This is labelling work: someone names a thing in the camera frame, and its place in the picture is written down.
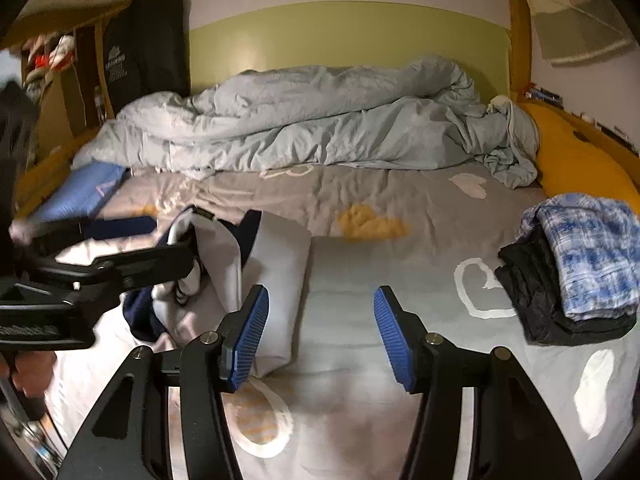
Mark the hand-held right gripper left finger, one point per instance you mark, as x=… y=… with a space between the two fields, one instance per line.
x=247 y=340

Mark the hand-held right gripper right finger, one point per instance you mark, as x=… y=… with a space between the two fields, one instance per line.
x=395 y=340

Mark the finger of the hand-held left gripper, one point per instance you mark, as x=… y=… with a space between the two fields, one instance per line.
x=150 y=260
x=120 y=227

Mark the white and navy varsity jacket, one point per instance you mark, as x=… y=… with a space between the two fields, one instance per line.
x=280 y=270

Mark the person's left hand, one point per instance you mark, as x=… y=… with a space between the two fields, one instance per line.
x=32 y=372

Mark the blue pillow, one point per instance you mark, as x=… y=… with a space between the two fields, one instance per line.
x=85 y=190

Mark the grey printed bedsheet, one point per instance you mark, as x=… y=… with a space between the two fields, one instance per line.
x=350 y=270

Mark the clear plastic bottle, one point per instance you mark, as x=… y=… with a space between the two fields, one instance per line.
x=98 y=105

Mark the dark cloth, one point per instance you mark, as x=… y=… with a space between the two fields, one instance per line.
x=17 y=150

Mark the wooden shelf unit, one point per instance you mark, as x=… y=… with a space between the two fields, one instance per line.
x=85 y=90

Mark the black hanging garment bag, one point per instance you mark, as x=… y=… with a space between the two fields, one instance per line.
x=145 y=50

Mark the pink and white plush toy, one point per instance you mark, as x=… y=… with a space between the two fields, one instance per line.
x=50 y=57

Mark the grey duvet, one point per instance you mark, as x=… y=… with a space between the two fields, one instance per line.
x=300 y=125

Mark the blue plaid shirt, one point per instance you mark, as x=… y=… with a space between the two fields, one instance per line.
x=595 y=260

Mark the yellow pillow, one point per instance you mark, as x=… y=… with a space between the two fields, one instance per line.
x=575 y=160

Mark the beige cloth lump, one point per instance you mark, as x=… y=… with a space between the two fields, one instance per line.
x=500 y=104

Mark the stack of small books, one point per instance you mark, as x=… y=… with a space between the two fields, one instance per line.
x=542 y=96

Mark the pale hanging cloth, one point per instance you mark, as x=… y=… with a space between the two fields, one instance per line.
x=575 y=30

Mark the wooden bed frame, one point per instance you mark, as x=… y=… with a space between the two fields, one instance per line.
x=520 y=50

